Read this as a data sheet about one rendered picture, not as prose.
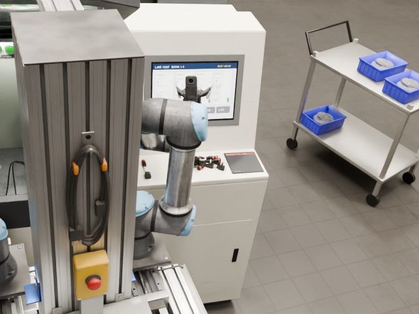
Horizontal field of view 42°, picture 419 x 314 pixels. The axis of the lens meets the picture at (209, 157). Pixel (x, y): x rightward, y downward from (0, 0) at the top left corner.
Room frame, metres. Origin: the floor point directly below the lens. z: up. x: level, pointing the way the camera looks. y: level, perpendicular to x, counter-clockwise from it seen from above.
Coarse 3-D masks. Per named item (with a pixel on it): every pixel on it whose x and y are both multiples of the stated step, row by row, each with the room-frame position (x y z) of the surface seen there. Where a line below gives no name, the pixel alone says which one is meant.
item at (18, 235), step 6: (18, 228) 1.67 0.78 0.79; (24, 228) 1.67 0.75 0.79; (30, 228) 1.68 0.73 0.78; (12, 234) 1.65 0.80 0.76; (18, 234) 1.66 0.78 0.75; (24, 234) 1.67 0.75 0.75; (30, 234) 1.68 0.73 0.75; (12, 240) 1.65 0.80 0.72; (18, 240) 1.66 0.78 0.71; (24, 240) 1.67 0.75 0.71; (30, 240) 1.68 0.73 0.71; (24, 246) 1.67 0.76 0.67; (30, 246) 1.68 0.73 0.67; (30, 252) 1.68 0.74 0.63; (30, 258) 1.68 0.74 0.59; (30, 264) 1.68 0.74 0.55
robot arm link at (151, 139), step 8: (144, 104) 1.44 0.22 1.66; (152, 104) 1.42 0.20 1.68; (160, 104) 1.42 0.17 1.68; (144, 112) 1.41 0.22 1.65; (152, 112) 1.40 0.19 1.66; (160, 112) 1.40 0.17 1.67; (144, 120) 1.40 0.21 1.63; (152, 120) 1.39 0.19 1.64; (144, 128) 1.40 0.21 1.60; (152, 128) 1.39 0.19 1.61; (144, 136) 1.53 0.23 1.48; (152, 136) 1.53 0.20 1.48; (160, 136) 1.64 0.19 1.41; (144, 144) 1.63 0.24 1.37; (152, 144) 1.61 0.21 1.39; (160, 144) 1.67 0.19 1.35
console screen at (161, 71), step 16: (160, 64) 2.19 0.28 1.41; (176, 64) 2.22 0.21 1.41; (192, 64) 2.24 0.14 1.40; (208, 64) 2.27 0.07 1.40; (224, 64) 2.30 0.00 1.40; (240, 64) 2.32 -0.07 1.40; (144, 80) 2.15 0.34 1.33; (160, 80) 2.18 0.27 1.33; (176, 80) 2.20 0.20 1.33; (208, 80) 2.25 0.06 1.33; (224, 80) 2.28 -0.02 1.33; (240, 80) 2.31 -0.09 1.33; (144, 96) 2.14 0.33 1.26; (160, 96) 2.16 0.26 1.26; (176, 96) 2.19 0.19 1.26; (224, 96) 2.27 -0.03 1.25; (240, 96) 2.29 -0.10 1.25; (208, 112) 2.22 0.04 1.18; (224, 112) 2.25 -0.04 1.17
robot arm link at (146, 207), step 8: (144, 192) 1.48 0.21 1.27; (144, 200) 1.44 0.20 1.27; (152, 200) 1.44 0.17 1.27; (136, 208) 1.40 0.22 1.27; (144, 208) 1.40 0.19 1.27; (152, 208) 1.42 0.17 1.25; (136, 216) 1.38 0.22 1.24; (144, 216) 1.39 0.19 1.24; (152, 216) 1.40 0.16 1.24; (136, 224) 1.38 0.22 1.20; (144, 224) 1.38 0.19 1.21; (152, 224) 1.39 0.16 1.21; (136, 232) 1.38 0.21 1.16; (144, 232) 1.40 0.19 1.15
